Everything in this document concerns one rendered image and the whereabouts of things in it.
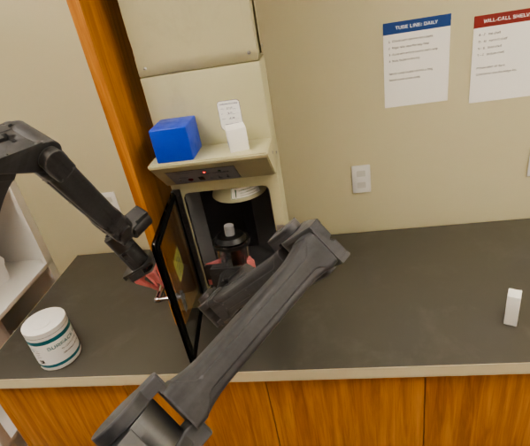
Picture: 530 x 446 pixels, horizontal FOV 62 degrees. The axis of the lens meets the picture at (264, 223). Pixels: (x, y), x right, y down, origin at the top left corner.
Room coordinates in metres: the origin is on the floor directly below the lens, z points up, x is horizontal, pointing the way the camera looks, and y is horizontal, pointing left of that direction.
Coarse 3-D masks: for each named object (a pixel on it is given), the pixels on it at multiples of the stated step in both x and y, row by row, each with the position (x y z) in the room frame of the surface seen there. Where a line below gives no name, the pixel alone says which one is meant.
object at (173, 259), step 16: (176, 208) 1.18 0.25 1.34; (160, 224) 1.00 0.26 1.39; (176, 224) 1.13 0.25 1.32; (176, 240) 1.08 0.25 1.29; (176, 256) 1.04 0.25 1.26; (160, 272) 0.90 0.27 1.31; (176, 272) 1.00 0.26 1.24; (192, 272) 1.15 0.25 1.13; (176, 288) 0.96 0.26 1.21; (192, 288) 1.10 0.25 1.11; (192, 304) 1.05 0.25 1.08; (176, 320) 0.90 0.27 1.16; (192, 320) 1.01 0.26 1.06; (192, 336) 0.96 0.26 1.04
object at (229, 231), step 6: (228, 228) 1.07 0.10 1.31; (234, 228) 1.11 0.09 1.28; (222, 234) 1.09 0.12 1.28; (228, 234) 1.07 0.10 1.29; (234, 234) 1.08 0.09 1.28; (240, 234) 1.07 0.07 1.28; (216, 240) 1.07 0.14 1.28; (222, 240) 1.05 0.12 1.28; (228, 240) 1.05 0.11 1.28; (234, 240) 1.04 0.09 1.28; (240, 240) 1.05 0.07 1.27; (228, 246) 1.03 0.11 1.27
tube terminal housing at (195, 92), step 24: (192, 72) 1.19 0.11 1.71; (216, 72) 1.18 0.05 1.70; (240, 72) 1.17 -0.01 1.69; (264, 72) 1.22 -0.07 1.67; (168, 96) 1.21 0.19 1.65; (192, 96) 1.20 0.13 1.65; (216, 96) 1.18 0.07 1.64; (240, 96) 1.17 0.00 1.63; (264, 96) 1.16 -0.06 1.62; (216, 120) 1.19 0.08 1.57; (264, 120) 1.16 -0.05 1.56; (192, 192) 1.21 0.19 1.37
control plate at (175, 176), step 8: (208, 168) 1.10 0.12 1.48; (216, 168) 1.10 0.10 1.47; (224, 168) 1.10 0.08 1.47; (232, 168) 1.10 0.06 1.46; (168, 176) 1.14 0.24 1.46; (176, 176) 1.14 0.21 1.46; (184, 176) 1.14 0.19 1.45; (192, 176) 1.14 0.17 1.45; (200, 176) 1.14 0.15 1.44; (208, 176) 1.14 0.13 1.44; (216, 176) 1.14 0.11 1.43; (224, 176) 1.14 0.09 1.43; (232, 176) 1.14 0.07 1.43; (240, 176) 1.14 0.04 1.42
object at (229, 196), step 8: (216, 192) 1.25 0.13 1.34; (224, 192) 1.22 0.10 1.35; (232, 192) 1.21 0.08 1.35; (240, 192) 1.21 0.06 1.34; (248, 192) 1.21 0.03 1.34; (256, 192) 1.22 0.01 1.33; (216, 200) 1.24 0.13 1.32; (224, 200) 1.21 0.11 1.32; (232, 200) 1.20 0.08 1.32; (240, 200) 1.20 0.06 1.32
